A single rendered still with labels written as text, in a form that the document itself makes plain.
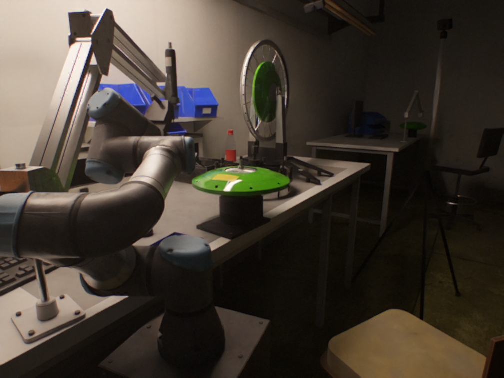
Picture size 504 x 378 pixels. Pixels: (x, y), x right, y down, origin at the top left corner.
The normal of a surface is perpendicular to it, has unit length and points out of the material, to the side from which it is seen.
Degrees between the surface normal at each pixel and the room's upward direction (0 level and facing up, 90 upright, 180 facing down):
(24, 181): 90
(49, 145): 54
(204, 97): 88
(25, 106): 90
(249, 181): 21
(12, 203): 33
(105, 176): 141
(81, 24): 90
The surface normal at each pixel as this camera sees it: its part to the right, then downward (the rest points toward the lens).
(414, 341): 0.00, -0.97
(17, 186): -0.11, 0.25
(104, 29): 0.99, 0.03
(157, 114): -0.37, -0.37
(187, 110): -0.56, 0.25
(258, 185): 0.15, -0.79
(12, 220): -0.04, -0.23
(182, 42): 0.83, 0.14
